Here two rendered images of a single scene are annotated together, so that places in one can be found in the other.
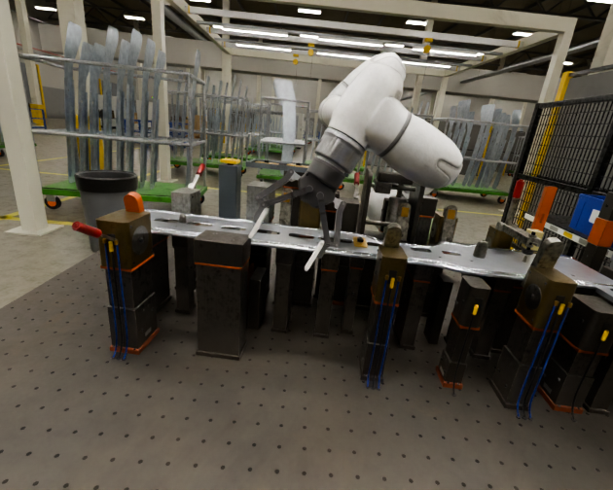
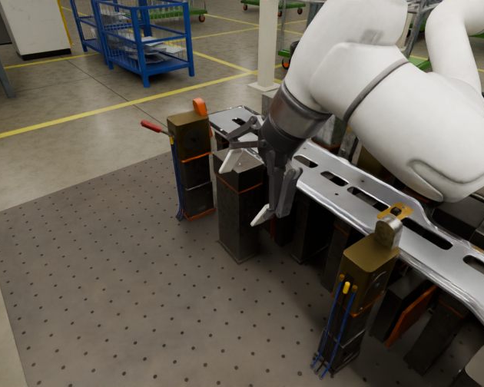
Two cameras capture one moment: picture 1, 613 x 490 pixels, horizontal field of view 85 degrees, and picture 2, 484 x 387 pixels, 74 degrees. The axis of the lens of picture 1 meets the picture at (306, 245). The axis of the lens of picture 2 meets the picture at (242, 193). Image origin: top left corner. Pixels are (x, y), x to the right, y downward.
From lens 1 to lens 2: 52 cm
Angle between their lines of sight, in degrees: 48
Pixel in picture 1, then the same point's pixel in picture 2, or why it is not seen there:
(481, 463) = not seen: outside the picture
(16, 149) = (264, 18)
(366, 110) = (309, 61)
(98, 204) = not seen: hidden behind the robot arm
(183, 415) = (170, 280)
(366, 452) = not seen: outside the picture
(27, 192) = (265, 54)
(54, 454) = (107, 258)
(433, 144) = (407, 131)
